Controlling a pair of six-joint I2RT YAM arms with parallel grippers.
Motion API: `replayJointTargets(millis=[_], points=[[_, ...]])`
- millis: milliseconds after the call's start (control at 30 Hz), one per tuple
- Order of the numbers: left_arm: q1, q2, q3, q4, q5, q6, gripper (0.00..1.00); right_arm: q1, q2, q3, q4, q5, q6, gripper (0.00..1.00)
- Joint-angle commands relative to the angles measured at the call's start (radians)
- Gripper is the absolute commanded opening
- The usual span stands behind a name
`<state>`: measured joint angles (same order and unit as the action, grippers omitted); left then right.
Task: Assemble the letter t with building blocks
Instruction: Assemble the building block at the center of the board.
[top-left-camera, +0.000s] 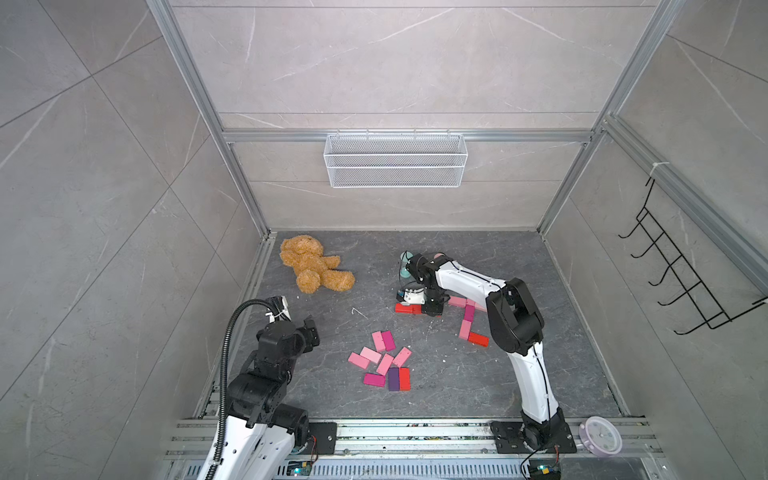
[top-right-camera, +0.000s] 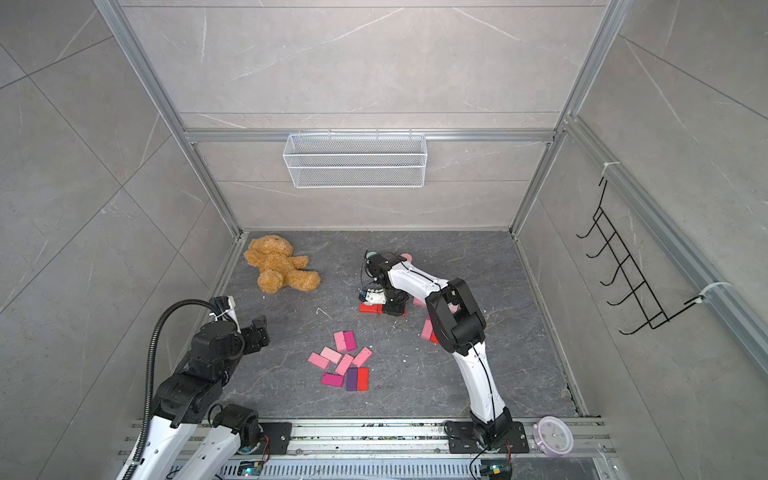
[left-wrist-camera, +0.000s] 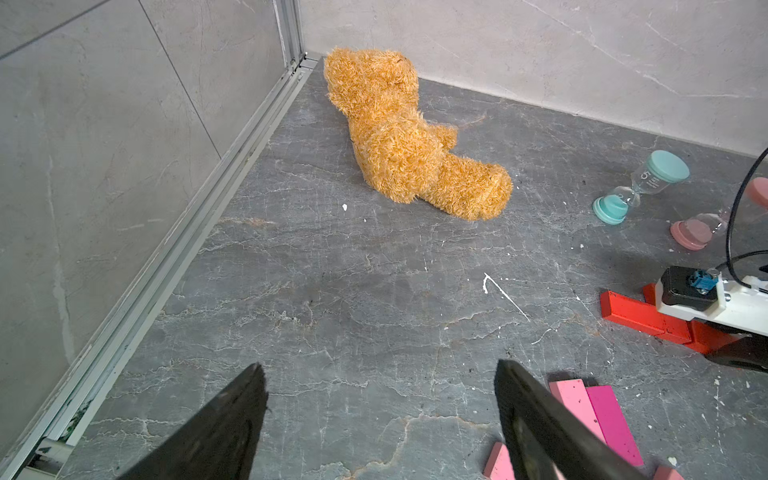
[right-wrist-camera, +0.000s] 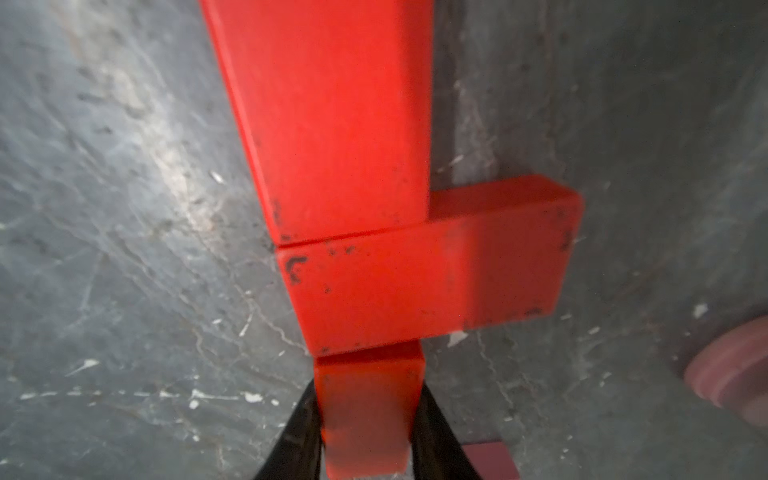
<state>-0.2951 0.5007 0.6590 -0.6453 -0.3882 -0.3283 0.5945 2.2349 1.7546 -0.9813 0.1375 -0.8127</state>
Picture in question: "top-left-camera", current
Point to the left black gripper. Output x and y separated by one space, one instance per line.
306 335

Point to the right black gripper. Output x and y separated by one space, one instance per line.
433 311

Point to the red block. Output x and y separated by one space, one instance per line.
478 339
404 379
408 309

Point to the magenta block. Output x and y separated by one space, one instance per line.
376 380
469 313
388 340

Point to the light pink block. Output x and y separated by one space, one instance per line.
465 330
378 340
371 355

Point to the purple block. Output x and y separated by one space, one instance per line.
393 379

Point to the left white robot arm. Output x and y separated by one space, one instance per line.
259 430

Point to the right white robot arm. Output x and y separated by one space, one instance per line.
516 327

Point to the teal sand timer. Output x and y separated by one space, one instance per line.
404 273

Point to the brown teddy bear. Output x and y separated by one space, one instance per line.
305 255

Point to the light pink block tilted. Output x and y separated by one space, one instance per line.
371 355

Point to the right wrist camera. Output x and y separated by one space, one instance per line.
412 295

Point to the white wire mesh basket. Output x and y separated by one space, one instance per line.
395 160

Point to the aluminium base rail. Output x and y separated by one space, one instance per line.
470 448

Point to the black wire hook rack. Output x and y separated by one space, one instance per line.
680 272

